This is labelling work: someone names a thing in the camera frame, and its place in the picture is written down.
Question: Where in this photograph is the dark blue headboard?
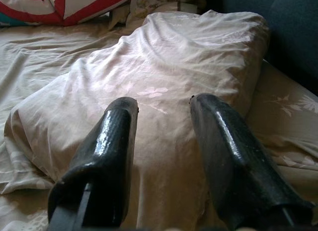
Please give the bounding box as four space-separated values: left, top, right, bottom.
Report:
206 0 318 95

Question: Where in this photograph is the red white blue bolster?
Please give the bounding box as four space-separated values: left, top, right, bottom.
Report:
0 0 142 27

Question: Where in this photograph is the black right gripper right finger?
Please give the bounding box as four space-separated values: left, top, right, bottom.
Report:
190 92 316 231

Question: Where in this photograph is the small beige white-edged pillow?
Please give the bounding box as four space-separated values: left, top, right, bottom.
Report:
109 0 199 30

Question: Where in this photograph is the large beige floral pillow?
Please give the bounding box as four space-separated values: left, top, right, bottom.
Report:
3 9 271 229

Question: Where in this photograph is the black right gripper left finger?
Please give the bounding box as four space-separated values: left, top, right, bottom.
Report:
47 96 139 231

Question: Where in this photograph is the beige floral bedsheet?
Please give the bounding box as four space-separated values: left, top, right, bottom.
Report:
0 16 318 231

